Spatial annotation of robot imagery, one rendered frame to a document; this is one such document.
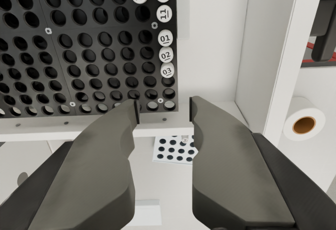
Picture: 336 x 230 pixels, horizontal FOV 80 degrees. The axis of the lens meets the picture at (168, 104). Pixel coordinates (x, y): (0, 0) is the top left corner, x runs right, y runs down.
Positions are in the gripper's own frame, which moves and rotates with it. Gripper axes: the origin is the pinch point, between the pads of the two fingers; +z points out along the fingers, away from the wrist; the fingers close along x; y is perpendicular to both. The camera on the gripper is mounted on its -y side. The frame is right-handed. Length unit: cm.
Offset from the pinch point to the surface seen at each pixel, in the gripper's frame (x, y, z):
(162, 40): 0.0, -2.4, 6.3
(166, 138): -0.7, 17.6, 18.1
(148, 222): -7, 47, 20
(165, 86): 0.0, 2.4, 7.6
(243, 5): 8.9, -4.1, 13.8
